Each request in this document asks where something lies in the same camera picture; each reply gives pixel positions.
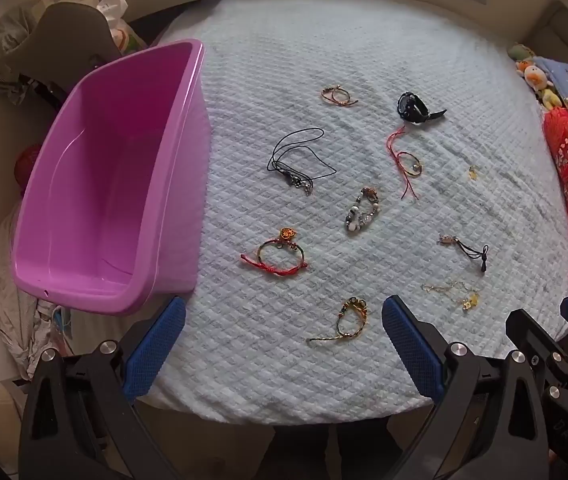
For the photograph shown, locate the bag with orange print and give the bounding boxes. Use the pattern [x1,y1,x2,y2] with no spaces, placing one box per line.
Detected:
[111,22,149,55]

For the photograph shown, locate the thin gold chain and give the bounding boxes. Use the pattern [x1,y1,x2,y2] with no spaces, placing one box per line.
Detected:
[421,281,481,312]

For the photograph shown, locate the green plush toy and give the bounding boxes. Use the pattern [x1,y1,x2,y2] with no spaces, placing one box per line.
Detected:
[508,42,536,62]

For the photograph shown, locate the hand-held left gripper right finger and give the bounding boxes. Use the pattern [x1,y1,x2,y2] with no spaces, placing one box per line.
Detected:
[381,295,550,480]

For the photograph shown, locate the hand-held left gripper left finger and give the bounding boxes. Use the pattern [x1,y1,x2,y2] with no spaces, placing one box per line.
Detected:
[18,296,187,480]

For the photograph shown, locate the gold charm string bracelet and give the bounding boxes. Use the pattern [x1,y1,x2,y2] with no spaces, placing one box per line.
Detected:
[306,297,370,345]

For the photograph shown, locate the black cord necklace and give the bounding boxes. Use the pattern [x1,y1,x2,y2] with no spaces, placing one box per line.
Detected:
[267,128,336,196]

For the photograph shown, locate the grey checked cloth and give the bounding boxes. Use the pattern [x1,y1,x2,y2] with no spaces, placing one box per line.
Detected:
[0,7,46,107]

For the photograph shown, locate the red string bracelet with bell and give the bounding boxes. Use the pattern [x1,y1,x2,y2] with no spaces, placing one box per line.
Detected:
[385,126,423,200]

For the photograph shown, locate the white quilted blanket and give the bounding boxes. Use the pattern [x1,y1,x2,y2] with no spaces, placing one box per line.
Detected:
[141,0,568,426]

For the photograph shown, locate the chunky beaded charm bracelet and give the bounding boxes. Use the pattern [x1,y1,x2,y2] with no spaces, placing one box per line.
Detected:
[342,186,381,233]

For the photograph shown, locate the black strap phone charm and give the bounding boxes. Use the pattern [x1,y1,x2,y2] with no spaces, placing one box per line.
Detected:
[439,234,490,273]

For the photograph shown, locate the red bracelet with gold charm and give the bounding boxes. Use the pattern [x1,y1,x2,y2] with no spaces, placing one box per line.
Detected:
[240,227,310,277]

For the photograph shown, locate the checked clothing pile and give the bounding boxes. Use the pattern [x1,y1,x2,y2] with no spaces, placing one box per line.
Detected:
[0,200,74,382]

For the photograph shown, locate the grey chair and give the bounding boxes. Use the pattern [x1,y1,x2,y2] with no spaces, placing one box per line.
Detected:
[36,2,126,111]

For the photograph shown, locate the red plastic basket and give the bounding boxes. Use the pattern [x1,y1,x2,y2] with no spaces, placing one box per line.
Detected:
[14,144,45,195]

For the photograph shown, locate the purple plastic bin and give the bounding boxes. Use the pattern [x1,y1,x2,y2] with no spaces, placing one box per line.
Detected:
[11,39,211,317]

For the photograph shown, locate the white plastic bag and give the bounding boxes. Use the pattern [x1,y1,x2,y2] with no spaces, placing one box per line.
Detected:
[96,0,131,26]

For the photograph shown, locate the braided multicolour string bracelet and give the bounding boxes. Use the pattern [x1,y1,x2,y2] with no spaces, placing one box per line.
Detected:
[321,85,360,108]

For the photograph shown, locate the black wrist watch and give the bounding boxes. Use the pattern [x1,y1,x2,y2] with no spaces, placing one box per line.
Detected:
[396,91,448,126]

